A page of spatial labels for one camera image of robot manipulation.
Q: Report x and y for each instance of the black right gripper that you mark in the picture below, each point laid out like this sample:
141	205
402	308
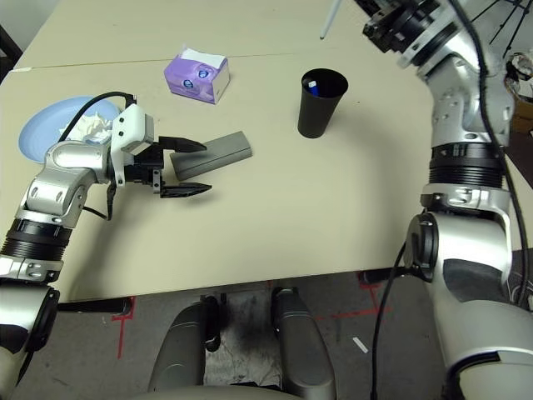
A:
389	25

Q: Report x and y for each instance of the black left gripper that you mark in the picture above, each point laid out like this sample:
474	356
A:
143	166

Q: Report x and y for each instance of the grey glasses case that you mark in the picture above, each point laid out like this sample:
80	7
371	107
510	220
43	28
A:
225	152

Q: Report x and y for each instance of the blue-capped white marker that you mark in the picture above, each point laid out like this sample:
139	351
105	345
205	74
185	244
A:
313	86

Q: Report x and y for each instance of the white tissue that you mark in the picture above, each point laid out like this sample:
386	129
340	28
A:
93	125

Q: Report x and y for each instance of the blue plate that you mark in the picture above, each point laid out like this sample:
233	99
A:
41	129

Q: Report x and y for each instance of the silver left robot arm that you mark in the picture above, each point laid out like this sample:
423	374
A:
71	156

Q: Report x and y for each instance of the purple tissue box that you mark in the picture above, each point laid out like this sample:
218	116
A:
183	75

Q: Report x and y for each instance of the black tripod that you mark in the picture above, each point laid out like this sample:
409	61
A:
508	25

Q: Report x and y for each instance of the black cup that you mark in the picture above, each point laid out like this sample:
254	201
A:
316	121

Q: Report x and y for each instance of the crumpled white paper trash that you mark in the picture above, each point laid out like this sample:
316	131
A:
520	66

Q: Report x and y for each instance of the black table foot bar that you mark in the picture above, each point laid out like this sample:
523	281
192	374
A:
100	306
379	277

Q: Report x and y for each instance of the cardboard box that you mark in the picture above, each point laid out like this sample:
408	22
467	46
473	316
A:
524	121

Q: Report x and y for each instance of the grey robot left leg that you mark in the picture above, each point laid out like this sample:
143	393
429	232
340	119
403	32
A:
183	346

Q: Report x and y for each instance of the grey robot leg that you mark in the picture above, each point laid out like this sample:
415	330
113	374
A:
183	346
304	346

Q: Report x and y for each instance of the white tape strip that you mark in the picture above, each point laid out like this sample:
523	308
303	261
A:
24	68

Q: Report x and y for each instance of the black-framed side table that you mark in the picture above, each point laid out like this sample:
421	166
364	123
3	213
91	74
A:
10	43

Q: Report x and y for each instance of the grey robot right leg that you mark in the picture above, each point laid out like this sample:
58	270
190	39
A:
304	346

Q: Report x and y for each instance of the white floor tape piece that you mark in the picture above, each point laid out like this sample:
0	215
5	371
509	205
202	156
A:
360	345

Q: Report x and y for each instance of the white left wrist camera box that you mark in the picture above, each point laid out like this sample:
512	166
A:
129	125

